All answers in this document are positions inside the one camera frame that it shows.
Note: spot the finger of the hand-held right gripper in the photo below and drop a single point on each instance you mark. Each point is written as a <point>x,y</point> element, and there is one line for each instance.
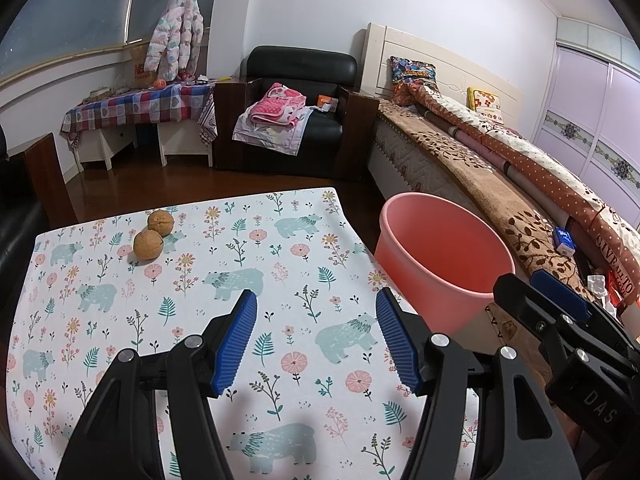
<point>560,292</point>
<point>530,310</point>

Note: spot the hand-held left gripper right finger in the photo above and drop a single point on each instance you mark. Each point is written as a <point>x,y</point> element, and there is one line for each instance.
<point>395,340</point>

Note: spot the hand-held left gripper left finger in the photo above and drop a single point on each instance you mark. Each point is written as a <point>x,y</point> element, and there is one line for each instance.
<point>235,340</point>

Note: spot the pink plastic bucket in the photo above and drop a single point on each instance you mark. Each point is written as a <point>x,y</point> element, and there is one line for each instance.
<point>440,240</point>

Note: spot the small blue white carton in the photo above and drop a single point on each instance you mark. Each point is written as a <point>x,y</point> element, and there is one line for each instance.
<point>564,241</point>

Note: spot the bed with patterned blankets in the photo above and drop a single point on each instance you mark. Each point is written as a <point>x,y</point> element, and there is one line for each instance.
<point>540,170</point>

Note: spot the brown potato front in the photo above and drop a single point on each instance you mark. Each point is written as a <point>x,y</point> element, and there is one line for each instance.
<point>148,245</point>

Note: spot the brown walnut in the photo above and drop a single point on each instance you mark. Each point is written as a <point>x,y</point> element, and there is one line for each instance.
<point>161,222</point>

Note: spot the bed with brown blanket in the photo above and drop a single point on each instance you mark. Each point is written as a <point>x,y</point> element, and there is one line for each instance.
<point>475,175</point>

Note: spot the white quilted mattress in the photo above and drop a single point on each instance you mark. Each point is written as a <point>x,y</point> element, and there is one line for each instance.
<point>415,170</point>

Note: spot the pale purple wardrobe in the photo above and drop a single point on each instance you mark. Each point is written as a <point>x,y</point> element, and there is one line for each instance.
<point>585,110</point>

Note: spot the yellow floral pillow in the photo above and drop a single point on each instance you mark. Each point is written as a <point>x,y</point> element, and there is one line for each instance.
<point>485,102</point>

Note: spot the pale floral sheet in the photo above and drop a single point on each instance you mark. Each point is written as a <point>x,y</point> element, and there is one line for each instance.
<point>270,137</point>

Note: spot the red patterned hanging cloth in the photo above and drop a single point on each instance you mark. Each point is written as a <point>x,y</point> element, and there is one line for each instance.
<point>208,120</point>

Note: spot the pink folded blanket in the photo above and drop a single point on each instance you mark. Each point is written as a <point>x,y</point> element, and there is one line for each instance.
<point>277,105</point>

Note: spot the black leather armchair wooden arms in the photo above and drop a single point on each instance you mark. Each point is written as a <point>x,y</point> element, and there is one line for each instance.
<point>300,62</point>
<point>50,180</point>

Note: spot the small orange box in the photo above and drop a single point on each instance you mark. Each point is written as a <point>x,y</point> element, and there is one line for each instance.
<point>327,102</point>

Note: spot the checked tablecloth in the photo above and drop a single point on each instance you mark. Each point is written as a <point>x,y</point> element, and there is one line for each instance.
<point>135,107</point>

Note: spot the colourful cartoon pillow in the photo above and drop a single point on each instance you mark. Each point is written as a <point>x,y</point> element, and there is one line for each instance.
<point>412,77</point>

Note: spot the red round fruit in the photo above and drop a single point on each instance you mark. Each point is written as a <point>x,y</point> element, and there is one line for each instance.
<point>160,83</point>

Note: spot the cream wooden headboard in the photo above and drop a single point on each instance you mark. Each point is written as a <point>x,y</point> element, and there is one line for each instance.
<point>380,60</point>

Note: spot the white patterned puffer jacket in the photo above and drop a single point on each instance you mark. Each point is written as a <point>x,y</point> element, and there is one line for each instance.
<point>175,35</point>

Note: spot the curved bay window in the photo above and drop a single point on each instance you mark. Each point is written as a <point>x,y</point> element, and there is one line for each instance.
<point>65,10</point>

